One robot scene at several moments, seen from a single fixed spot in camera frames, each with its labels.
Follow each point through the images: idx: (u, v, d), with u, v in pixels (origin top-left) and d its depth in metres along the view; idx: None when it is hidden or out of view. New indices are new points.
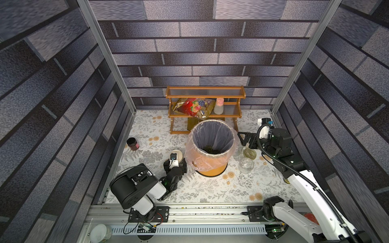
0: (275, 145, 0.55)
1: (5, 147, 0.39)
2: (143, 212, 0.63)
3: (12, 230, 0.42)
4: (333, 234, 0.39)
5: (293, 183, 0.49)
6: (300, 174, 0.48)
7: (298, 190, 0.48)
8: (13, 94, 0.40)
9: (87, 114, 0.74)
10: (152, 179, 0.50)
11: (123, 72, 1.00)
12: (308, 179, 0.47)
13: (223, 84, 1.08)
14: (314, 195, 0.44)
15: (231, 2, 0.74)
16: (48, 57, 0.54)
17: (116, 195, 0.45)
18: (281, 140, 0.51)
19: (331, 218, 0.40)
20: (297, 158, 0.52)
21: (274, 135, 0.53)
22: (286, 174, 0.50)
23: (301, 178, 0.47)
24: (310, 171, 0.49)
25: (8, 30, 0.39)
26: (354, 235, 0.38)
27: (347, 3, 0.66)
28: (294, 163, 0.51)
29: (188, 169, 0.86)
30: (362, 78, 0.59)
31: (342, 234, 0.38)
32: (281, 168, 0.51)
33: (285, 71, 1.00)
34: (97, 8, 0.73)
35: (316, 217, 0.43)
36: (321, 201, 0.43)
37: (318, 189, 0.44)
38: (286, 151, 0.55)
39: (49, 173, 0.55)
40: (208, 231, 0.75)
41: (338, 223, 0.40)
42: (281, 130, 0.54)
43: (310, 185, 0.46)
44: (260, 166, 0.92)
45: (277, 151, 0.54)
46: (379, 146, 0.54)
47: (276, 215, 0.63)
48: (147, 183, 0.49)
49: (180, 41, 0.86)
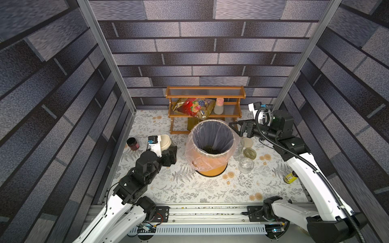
0: (276, 127, 0.52)
1: (5, 147, 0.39)
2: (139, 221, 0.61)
3: (12, 230, 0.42)
4: (329, 215, 0.38)
5: (294, 167, 0.47)
6: (300, 157, 0.47)
7: (298, 174, 0.46)
8: (13, 94, 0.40)
9: (87, 114, 0.74)
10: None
11: (123, 72, 1.00)
12: (308, 162, 0.46)
13: (223, 84, 1.08)
14: (314, 177, 0.43)
15: (231, 2, 0.74)
16: (48, 57, 0.54)
17: None
18: (283, 122, 0.49)
19: (328, 200, 0.40)
20: (297, 140, 0.50)
21: (275, 117, 0.51)
22: (287, 157, 0.48)
23: (302, 162, 0.46)
24: (311, 154, 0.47)
25: (8, 30, 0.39)
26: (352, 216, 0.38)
27: (347, 3, 0.66)
28: (295, 145, 0.49)
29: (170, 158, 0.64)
30: (362, 79, 0.59)
31: (339, 216, 0.38)
32: (280, 152, 0.49)
33: (285, 71, 1.00)
34: (97, 8, 0.73)
35: (314, 201, 0.43)
36: (320, 183, 0.42)
37: (319, 171, 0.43)
38: (287, 133, 0.53)
39: (49, 174, 0.55)
40: (208, 231, 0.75)
41: (336, 205, 0.39)
42: (283, 113, 0.51)
43: (310, 168, 0.45)
44: (260, 165, 0.92)
45: (278, 133, 0.51)
46: (379, 146, 0.54)
47: (276, 212, 0.62)
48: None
49: (180, 41, 0.86)
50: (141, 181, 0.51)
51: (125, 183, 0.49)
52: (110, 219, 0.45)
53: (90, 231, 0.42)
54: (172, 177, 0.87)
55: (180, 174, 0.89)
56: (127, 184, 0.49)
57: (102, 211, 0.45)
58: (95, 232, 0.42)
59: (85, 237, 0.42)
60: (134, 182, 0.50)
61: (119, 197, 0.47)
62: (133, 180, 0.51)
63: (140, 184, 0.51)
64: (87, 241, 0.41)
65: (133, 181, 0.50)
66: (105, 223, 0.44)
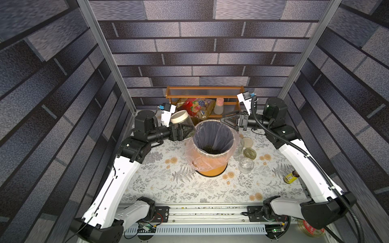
0: (269, 116, 0.52)
1: (6, 147, 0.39)
2: (145, 214, 0.64)
3: (12, 230, 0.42)
4: (321, 197, 0.40)
5: (286, 154, 0.48)
6: (292, 144, 0.48)
7: (290, 160, 0.47)
8: (13, 94, 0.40)
9: (87, 114, 0.74)
10: (97, 233, 0.36)
11: (123, 72, 1.00)
12: (298, 148, 0.47)
13: (223, 84, 1.08)
14: (305, 162, 0.44)
15: (231, 2, 0.74)
16: (48, 57, 0.54)
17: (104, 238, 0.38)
18: (278, 111, 0.48)
19: (319, 183, 0.41)
20: (287, 127, 0.51)
21: (270, 106, 0.49)
22: (279, 144, 0.49)
23: (293, 148, 0.47)
24: (301, 140, 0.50)
25: (8, 30, 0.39)
26: (343, 197, 0.39)
27: (347, 3, 0.66)
28: (285, 133, 0.50)
29: (179, 132, 0.54)
30: (362, 79, 0.59)
31: (330, 196, 0.39)
32: (272, 139, 0.50)
33: (285, 71, 1.00)
34: (97, 8, 0.73)
35: (307, 184, 0.44)
36: (312, 167, 0.44)
37: (309, 155, 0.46)
38: (279, 121, 0.53)
39: (49, 174, 0.55)
40: (208, 231, 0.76)
41: (326, 187, 0.41)
42: (277, 101, 0.50)
43: (301, 153, 0.46)
44: (260, 166, 0.92)
45: (271, 122, 0.52)
46: (379, 146, 0.54)
47: (276, 211, 0.62)
48: (107, 235, 0.39)
49: (180, 41, 0.86)
50: (144, 140, 0.49)
51: (127, 144, 0.46)
52: (122, 178, 0.43)
53: (105, 195, 0.40)
54: (172, 177, 0.87)
55: (180, 174, 0.89)
56: (129, 144, 0.46)
57: (110, 175, 0.42)
58: (110, 195, 0.40)
59: (102, 200, 0.39)
60: (137, 142, 0.47)
61: (125, 159, 0.44)
62: (136, 141, 0.47)
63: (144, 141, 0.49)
64: (106, 201, 0.39)
65: (136, 140, 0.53)
66: (118, 184, 0.41)
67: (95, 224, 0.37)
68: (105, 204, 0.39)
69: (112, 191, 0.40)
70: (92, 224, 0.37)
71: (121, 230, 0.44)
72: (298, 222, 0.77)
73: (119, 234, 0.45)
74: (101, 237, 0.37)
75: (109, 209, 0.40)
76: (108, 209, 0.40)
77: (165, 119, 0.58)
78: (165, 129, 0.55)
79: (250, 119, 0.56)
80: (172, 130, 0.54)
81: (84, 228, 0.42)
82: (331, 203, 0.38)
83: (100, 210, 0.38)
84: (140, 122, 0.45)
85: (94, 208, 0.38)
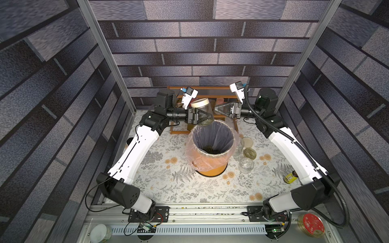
0: (261, 106, 0.54)
1: (5, 147, 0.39)
2: (145, 211, 0.63)
3: (12, 230, 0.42)
4: (307, 178, 0.42)
5: (275, 140, 0.51)
6: (280, 131, 0.51)
7: (278, 146, 0.50)
8: (13, 94, 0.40)
9: (87, 114, 0.74)
10: (120, 185, 0.40)
11: (123, 72, 1.00)
12: (285, 134, 0.50)
13: (223, 84, 1.08)
14: (292, 147, 0.47)
15: (231, 2, 0.74)
16: (48, 57, 0.54)
17: (124, 193, 0.42)
18: (269, 102, 0.50)
19: (306, 165, 0.44)
20: (276, 117, 0.54)
21: (262, 96, 0.51)
22: (268, 133, 0.52)
23: (280, 135, 0.50)
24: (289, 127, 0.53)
25: (8, 30, 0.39)
26: (327, 177, 0.42)
27: (347, 3, 0.66)
28: (274, 122, 0.53)
29: (194, 116, 0.55)
30: (362, 79, 0.59)
31: (315, 177, 0.42)
32: (262, 128, 0.53)
33: (285, 71, 1.00)
34: (97, 8, 0.73)
35: (294, 167, 0.47)
36: (298, 152, 0.46)
37: (296, 141, 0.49)
38: (270, 112, 0.56)
39: (49, 173, 0.55)
40: (208, 232, 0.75)
41: (312, 168, 0.43)
42: (269, 92, 0.51)
43: (288, 139, 0.49)
44: (260, 166, 0.92)
45: (262, 113, 0.54)
46: (379, 146, 0.54)
47: (276, 210, 0.62)
48: (128, 190, 0.43)
49: (180, 41, 0.86)
50: (162, 115, 0.54)
51: (149, 116, 0.51)
52: (145, 143, 0.47)
53: (128, 155, 0.44)
54: (172, 177, 0.87)
55: (180, 174, 0.89)
56: (151, 116, 0.50)
57: (133, 140, 0.46)
58: (133, 156, 0.44)
59: (125, 160, 0.43)
60: (157, 115, 0.51)
61: (147, 128, 0.48)
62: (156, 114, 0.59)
63: (162, 115, 0.54)
64: (128, 161, 0.43)
65: (156, 114, 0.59)
66: (141, 148, 0.46)
67: (119, 178, 0.41)
68: (128, 163, 0.43)
69: (134, 154, 0.45)
70: (117, 178, 0.41)
71: (138, 192, 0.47)
72: (298, 222, 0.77)
73: (136, 195, 0.49)
74: (123, 189, 0.41)
75: (131, 168, 0.44)
76: (130, 168, 0.44)
77: (186, 103, 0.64)
78: (183, 111, 0.58)
79: (244, 108, 0.58)
80: (188, 113, 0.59)
81: (109, 180, 0.46)
82: (316, 183, 0.41)
83: (123, 167, 0.43)
84: (161, 96, 0.50)
85: (118, 166, 0.43)
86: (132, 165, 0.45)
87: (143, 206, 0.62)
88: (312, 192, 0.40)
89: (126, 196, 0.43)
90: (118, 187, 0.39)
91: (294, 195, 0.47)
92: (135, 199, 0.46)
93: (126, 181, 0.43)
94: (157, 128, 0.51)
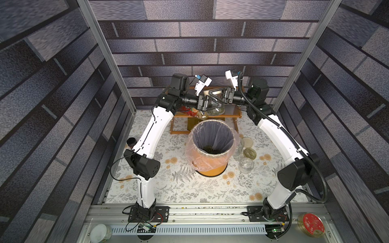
0: (252, 95, 0.57)
1: (5, 147, 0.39)
2: (147, 204, 0.64)
3: (12, 230, 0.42)
4: (290, 159, 0.46)
5: (261, 126, 0.56)
6: (268, 117, 0.55)
7: (265, 131, 0.55)
8: (13, 94, 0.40)
9: (87, 114, 0.74)
10: (145, 159, 0.47)
11: (123, 71, 0.99)
12: (272, 120, 0.54)
13: (223, 84, 1.08)
14: (278, 132, 0.51)
15: (231, 2, 0.74)
16: (48, 57, 0.54)
17: (149, 165, 0.49)
18: (260, 92, 0.53)
19: (289, 147, 0.48)
20: (266, 106, 0.58)
21: (253, 86, 0.53)
22: (257, 121, 0.57)
23: (268, 121, 0.54)
24: (276, 115, 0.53)
25: (8, 30, 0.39)
26: (308, 157, 0.46)
27: (347, 3, 0.66)
28: (263, 111, 0.57)
29: (204, 103, 0.57)
30: (362, 79, 0.59)
31: (297, 157, 0.46)
32: (251, 116, 0.57)
33: (285, 71, 1.00)
34: (97, 8, 0.73)
35: (279, 150, 0.50)
36: (283, 135, 0.51)
37: (281, 126, 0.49)
38: (261, 101, 0.60)
39: (49, 173, 0.55)
40: (208, 232, 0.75)
41: (295, 149, 0.48)
42: (261, 82, 0.54)
43: (275, 125, 0.53)
44: (260, 165, 0.92)
45: (253, 102, 0.57)
46: (379, 146, 0.54)
47: (274, 208, 0.64)
48: (151, 163, 0.51)
49: (180, 41, 0.86)
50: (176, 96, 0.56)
51: (163, 97, 0.53)
52: (161, 124, 0.52)
53: (148, 134, 0.49)
54: (172, 177, 0.87)
55: (180, 174, 0.89)
56: (165, 97, 0.53)
57: (151, 120, 0.51)
58: (153, 133, 0.50)
59: (146, 138, 0.49)
60: (171, 96, 0.53)
61: (162, 109, 0.52)
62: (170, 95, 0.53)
63: (176, 96, 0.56)
64: (149, 138, 0.49)
65: (170, 95, 0.54)
66: (157, 128, 0.51)
67: (143, 153, 0.48)
68: (149, 141, 0.49)
69: (152, 132, 0.50)
70: (140, 154, 0.48)
71: (159, 165, 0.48)
72: (298, 222, 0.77)
73: (158, 167, 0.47)
74: (147, 163, 0.48)
75: (152, 145, 0.51)
76: (152, 145, 0.51)
77: (198, 89, 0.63)
78: (194, 97, 0.60)
79: (236, 95, 0.61)
80: (199, 100, 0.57)
81: (133, 156, 0.54)
82: (297, 163, 0.45)
83: (145, 145, 0.49)
84: (177, 78, 0.53)
85: (140, 143, 0.49)
86: (152, 143, 0.50)
87: (147, 200, 0.63)
88: (294, 170, 0.44)
89: (150, 168, 0.51)
90: (143, 160, 0.46)
91: (279, 176, 0.51)
92: (157, 170, 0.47)
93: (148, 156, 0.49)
94: (171, 109, 0.53)
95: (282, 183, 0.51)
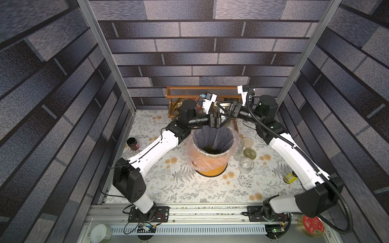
0: (261, 112, 0.55)
1: (5, 147, 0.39)
2: (145, 211, 0.63)
3: (12, 230, 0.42)
4: (310, 183, 0.42)
5: (274, 145, 0.52)
6: (280, 136, 0.51)
7: (278, 150, 0.51)
8: (13, 94, 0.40)
9: (87, 114, 0.74)
10: (136, 173, 0.43)
11: (123, 72, 1.00)
12: (285, 139, 0.51)
13: (223, 84, 1.08)
14: (293, 153, 0.47)
15: (231, 2, 0.74)
16: (48, 57, 0.54)
17: (134, 184, 0.44)
18: (269, 110, 0.51)
19: (308, 170, 0.44)
20: (276, 123, 0.55)
21: (261, 104, 0.52)
22: (268, 139, 0.53)
23: (280, 140, 0.50)
24: (288, 133, 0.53)
25: (8, 30, 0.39)
26: (330, 182, 0.41)
27: (347, 3, 0.66)
28: (274, 128, 0.54)
29: (216, 120, 0.58)
30: (362, 78, 0.59)
31: (318, 181, 0.42)
32: (262, 134, 0.54)
33: (285, 71, 1.00)
34: (97, 8, 0.73)
35: (297, 172, 0.46)
36: (299, 157, 0.46)
37: (296, 146, 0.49)
38: (270, 118, 0.57)
39: (49, 173, 0.55)
40: (208, 232, 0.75)
41: (314, 173, 0.43)
42: (269, 99, 0.53)
43: (288, 145, 0.49)
44: (260, 166, 0.92)
45: (262, 119, 0.55)
46: (379, 146, 0.54)
47: (276, 210, 0.62)
48: (140, 182, 0.45)
49: (180, 41, 0.86)
50: (185, 124, 0.59)
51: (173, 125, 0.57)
52: (165, 145, 0.52)
53: (149, 150, 0.49)
54: (172, 177, 0.87)
55: (180, 174, 0.89)
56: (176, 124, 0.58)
57: (157, 139, 0.52)
58: (154, 152, 0.49)
59: (145, 154, 0.48)
60: (180, 124, 0.59)
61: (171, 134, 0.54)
62: (180, 123, 0.61)
63: (184, 123, 0.58)
64: (147, 155, 0.48)
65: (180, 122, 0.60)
66: (160, 148, 0.51)
67: (137, 167, 0.44)
68: (147, 157, 0.47)
69: (153, 151, 0.49)
70: (133, 167, 0.44)
71: (144, 189, 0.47)
72: (298, 222, 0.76)
73: (141, 191, 0.49)
74: (136, 179, 0.43)
75: (149, 161, 0.48)
76: (149, 161, 0.48)
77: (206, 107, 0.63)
78: (204, 116, 0.61)
79: (243, 111, 0.60)
80: (210, 118, 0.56)
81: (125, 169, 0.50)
82: (319, 188, 0.40)
83: (142, 160, 0.46)
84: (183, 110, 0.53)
85: (138, 156, 0.47)
86: (151, 159, 0.48)
87: (142, 207, 0.61)
88: (315, 197, 0.40)
89: (134, 190, 0.45)
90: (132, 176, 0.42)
91: (298, 200, 0.46)
92: (139, 196, 0.49)
93: (141, 171, 0.46)
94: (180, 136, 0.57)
95: (301, 208, 0.46)
